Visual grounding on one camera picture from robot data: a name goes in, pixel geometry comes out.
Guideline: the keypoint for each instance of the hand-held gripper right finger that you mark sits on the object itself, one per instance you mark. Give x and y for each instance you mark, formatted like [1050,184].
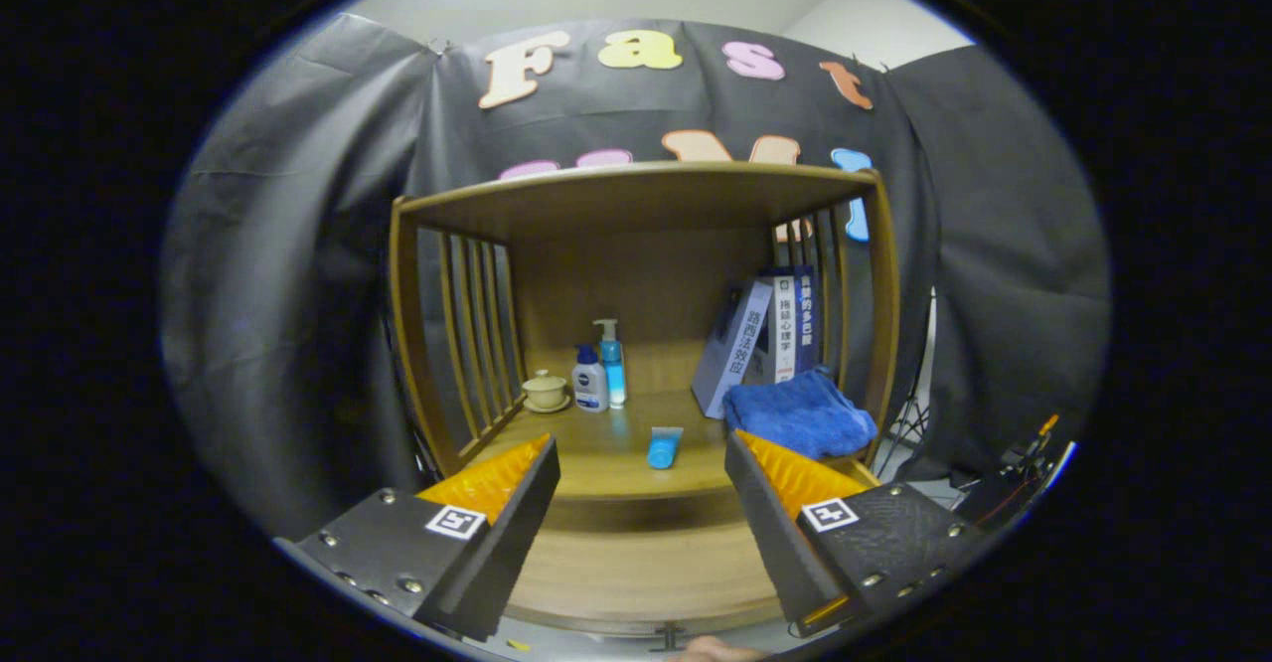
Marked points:
[770,533]

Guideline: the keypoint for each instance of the white lotion bottle blue cap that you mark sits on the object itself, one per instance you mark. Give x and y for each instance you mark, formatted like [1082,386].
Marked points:
[590,386]

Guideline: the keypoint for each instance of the light blue tube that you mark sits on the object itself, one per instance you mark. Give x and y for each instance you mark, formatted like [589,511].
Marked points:
[664,448]

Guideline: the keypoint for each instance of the wooden cabinet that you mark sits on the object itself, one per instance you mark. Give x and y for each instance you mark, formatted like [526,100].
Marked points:
[636,284]

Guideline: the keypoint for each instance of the wooden countertop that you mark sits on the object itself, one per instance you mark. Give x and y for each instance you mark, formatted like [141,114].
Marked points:
[606,463]

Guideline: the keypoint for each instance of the dark blue book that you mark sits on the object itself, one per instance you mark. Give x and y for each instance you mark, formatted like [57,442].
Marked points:
[805,319]

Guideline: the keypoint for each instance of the blue pump soap bottle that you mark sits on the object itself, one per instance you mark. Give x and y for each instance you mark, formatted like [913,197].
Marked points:
[613,374]

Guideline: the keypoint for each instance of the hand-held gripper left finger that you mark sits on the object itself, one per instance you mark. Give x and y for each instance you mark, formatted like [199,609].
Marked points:
[517,533]

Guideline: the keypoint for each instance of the wooden drawer with black knob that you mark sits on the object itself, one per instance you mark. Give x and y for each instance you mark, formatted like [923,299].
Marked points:
[636,573]

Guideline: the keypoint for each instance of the cream lidded teacup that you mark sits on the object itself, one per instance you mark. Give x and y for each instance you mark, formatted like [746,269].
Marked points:
[546,391]

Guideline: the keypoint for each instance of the grey leaning book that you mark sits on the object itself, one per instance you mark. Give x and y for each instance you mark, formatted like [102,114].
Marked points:
[730,354]

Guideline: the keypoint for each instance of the blue folded towel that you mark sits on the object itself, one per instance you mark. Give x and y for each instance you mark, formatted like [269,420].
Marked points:
[800,413]

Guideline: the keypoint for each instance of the black backdrop cloth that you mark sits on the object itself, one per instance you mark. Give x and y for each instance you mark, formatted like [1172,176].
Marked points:
[298,245]

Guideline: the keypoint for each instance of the black light stand tripod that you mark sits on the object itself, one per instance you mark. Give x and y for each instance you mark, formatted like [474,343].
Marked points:
[909,413]

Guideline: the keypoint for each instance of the white spine book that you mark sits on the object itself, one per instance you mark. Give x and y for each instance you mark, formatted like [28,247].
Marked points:
[785,329]

